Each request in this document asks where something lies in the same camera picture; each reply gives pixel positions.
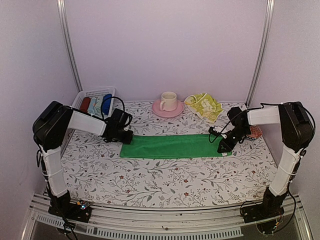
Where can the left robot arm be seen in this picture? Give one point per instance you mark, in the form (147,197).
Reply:
(50,128)

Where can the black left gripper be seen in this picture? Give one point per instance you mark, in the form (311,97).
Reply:
(129,138)

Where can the aluminium frame post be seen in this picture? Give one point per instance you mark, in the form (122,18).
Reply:
(61,7)
(268,17)

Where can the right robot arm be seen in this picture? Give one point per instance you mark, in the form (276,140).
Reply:
(297,127)

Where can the yellow patterned towel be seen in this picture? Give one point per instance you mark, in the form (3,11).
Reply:
(204,106)

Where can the right aluminium frame post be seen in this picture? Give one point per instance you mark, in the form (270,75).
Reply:
(268,17)

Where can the pale green rolled towel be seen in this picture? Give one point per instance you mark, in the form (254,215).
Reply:
(98,104)

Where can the light blue rolled towel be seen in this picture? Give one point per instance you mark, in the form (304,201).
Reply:
(92,106)

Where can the left aluminium frame post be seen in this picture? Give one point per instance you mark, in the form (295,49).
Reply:
(61,7)

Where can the front aluminium rail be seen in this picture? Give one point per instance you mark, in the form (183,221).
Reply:
(110,222)

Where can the white plastic basket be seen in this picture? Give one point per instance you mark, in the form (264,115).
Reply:
(95,93)

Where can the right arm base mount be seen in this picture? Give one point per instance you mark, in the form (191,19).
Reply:
(269,208)

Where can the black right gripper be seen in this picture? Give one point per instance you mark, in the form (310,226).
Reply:
(227,145)

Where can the cream ceramic mug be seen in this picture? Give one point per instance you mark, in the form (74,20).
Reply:
(168,101)

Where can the green microfibre towel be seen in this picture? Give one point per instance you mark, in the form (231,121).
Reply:
(172,147)

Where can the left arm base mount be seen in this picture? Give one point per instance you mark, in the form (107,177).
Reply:
(80,211)

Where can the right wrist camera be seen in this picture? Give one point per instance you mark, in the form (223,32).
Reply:
(217,131)

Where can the dark red rolled towel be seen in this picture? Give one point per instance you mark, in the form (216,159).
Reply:
(84,104)

